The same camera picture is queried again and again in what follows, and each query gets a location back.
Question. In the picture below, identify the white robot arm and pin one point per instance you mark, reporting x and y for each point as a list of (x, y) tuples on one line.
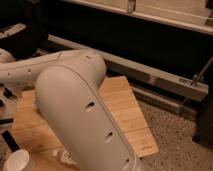
[(67, 93)]

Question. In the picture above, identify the white ceramic cup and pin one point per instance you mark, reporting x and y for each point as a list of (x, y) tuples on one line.
[(19, 161)]

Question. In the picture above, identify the light wooden table board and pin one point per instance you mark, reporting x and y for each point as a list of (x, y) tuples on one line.
[(34, 134)]

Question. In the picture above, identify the black office chair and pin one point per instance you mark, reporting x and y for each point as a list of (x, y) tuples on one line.
[(25, 43)]

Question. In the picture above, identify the black flat device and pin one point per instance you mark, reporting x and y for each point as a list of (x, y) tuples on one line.
[(10, 141)]

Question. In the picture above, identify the metal rail beam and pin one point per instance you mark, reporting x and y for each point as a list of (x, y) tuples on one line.
[(150, 75)]

